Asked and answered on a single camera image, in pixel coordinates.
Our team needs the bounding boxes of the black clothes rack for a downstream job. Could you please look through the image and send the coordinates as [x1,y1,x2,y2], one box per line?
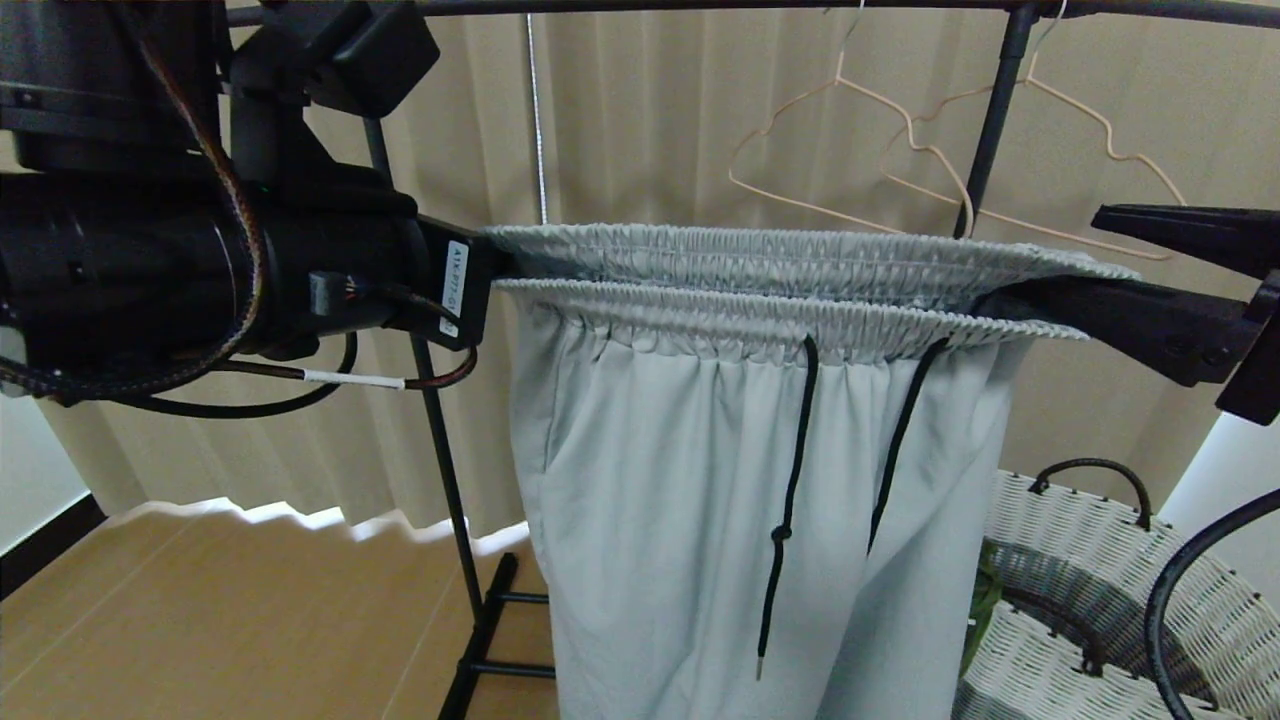
[225,0,1280,720]

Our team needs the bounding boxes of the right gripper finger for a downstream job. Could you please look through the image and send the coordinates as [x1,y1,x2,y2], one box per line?
[975,276,1261,388]
[1090,205,1280,281]

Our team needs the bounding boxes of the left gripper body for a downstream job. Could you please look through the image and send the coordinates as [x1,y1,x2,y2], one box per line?
[0,175,512,403]

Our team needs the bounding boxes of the white laundry basket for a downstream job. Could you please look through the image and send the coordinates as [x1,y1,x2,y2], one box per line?
[950,458,1280,720]

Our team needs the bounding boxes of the green printed shirt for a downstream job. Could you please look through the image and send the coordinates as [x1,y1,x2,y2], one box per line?
[960,545,1007,683]

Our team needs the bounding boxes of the pale grey shorts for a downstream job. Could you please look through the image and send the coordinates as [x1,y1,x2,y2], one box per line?
[485,222,1141,720]

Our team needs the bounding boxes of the beige curtain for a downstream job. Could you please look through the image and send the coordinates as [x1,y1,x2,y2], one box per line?
[0,0,1280,546]

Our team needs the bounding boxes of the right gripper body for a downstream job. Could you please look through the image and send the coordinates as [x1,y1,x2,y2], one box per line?
[1215,268,1280,426]

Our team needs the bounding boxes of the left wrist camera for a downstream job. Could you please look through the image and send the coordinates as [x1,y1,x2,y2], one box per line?
[228,0,442,198]

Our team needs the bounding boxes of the pink clothes hanger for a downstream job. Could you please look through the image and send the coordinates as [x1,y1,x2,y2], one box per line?
[727,0,977,239]
[880,0,1188,263]

